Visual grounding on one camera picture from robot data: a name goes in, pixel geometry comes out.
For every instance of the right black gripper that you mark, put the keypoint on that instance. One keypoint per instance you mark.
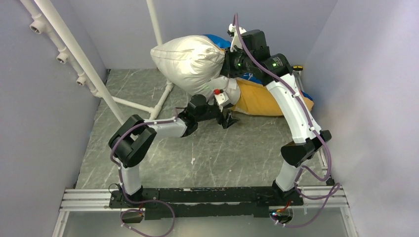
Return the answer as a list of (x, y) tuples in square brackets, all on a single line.
[(227, 68)]

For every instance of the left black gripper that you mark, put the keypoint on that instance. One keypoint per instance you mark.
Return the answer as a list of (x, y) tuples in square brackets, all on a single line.
[(229, 120)]

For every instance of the yellow and blue pillowcase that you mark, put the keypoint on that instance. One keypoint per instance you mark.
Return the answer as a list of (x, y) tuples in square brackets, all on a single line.
[(255, 99)]

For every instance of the white pillow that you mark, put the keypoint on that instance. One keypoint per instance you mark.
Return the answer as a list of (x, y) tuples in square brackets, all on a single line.
[(194, 64)]

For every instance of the white pvc pipe rack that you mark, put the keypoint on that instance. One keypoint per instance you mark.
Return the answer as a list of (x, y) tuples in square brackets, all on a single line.
[(48, 22)]

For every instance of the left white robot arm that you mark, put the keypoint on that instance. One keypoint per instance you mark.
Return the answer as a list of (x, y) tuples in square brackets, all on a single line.
[(130, 144)]

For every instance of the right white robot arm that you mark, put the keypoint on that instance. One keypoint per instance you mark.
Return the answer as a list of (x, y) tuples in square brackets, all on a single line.
[(308, 137)]

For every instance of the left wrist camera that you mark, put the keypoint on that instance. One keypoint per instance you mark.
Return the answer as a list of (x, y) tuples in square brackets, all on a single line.
[(221, 99)]

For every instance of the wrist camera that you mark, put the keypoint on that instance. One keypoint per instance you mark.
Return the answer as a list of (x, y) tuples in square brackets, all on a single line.
[(235, 43), (221, 99)]

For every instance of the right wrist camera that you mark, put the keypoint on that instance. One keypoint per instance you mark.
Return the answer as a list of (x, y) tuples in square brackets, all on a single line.
[(235, 43)]

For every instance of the right yellow handled screwdriver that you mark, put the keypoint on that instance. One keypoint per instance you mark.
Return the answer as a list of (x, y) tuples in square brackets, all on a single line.
[(297, 68)]

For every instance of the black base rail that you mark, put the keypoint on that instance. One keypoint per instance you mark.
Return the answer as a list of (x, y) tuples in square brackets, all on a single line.
[(159, 203)]

